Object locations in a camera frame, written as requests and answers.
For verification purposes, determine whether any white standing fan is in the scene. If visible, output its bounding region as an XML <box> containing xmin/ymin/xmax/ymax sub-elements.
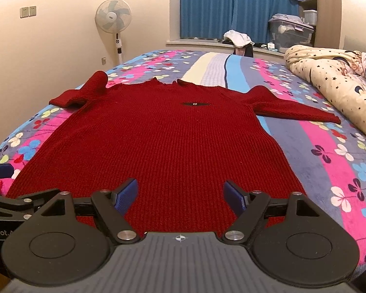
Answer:
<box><xmin>95</xmin><ymin>0</ymin><xmax>132</xmax><ymax>64</ymax></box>

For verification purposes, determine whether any small clear shelf bin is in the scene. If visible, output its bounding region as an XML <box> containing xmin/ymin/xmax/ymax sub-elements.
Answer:
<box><xmin>303</xmin><ymin>9</ymin><xmax>317</xmax><ymax>26</ymax></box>

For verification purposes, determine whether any blue window curtain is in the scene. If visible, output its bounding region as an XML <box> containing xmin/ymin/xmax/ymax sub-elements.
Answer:
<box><xmin>180</xmin><ymin>0</ymin><xmax>299</xmax><ymax>43</ymax></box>

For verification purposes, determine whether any white clothes pile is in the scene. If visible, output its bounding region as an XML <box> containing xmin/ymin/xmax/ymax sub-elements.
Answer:
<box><xmin>223</xmin><ymin>30</ymin><xmax>254</xmax><ymax>48</ymax></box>

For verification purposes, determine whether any dark bag on sill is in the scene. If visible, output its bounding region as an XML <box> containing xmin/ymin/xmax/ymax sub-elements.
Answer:
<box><xmin>233</xmin><ymin>44</ymin><xmax>254</xmax><ymax>58</ymax></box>

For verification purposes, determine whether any wooden shelf unit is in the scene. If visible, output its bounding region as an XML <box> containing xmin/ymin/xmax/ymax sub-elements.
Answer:
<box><xmin>299</xmin><ymin>0</ymin><xmax>342</xmax><ymax>48</ymax></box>

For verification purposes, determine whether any red knitted sweater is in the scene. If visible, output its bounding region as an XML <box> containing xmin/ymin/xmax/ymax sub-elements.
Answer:
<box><xmin>8</xmin><ymin>72</ymin><xmax>339</xmax><ymax>233</ymax></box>

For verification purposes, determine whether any double wall switch plate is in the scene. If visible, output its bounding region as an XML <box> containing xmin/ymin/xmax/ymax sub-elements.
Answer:
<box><xmin>20</xmin><ymin>6</ymin><xmax>37</xmax><ymax>19</ymax></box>

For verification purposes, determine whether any clear plastic storage box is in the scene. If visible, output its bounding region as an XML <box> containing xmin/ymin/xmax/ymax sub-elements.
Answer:
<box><xmin>268</xmin><ymin>13</ymin><xmax>314</xmax><ymax>53</ymax></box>

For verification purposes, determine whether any cream star-patterned duvet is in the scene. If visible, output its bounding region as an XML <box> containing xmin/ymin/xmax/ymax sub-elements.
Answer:
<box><xmin>284</xmin><ymin>45</ymin><xmax>366</xmax><ymax>135</ymax></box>

